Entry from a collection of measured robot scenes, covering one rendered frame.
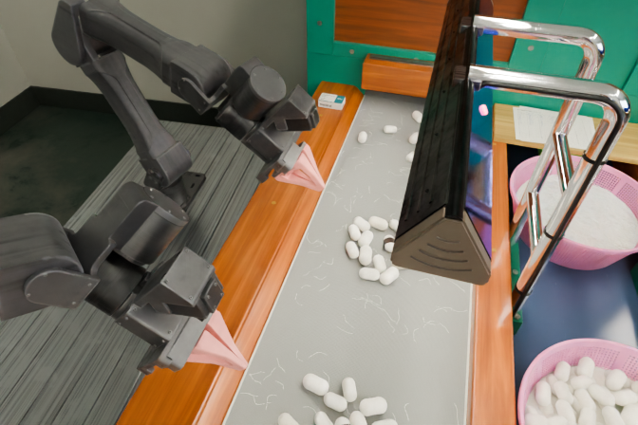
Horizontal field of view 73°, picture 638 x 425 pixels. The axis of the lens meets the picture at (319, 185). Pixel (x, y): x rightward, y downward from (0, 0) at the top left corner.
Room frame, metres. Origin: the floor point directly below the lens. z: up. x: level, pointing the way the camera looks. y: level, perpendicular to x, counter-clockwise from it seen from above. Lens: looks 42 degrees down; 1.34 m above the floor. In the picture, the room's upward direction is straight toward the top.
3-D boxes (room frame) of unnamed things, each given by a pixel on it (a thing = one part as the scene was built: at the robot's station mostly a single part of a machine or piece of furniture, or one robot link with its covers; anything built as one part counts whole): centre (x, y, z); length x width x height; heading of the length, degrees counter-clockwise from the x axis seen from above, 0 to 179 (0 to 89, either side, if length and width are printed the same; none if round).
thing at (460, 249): (0.52, -0.19, 1.08); 0.62 x 0.08 x 0.07; 163
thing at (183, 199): (0.68, 0.32, 0.71); 0.20 x 0.07 x 0.08; 168
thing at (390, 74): (0.95, -0.26, 0.83); 0.30 x 0.06 x 0.07; 73
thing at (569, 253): (0.60, -0.50, 0.72); 0.27 x 0.27 x 0.10
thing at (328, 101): (0.93, -0.03, 0.77); 0.06 x 0.04 x 0.02; 73
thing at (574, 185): (0.49, -0.26, 0.90); 0.20 x 0.19 x 0.45; 163
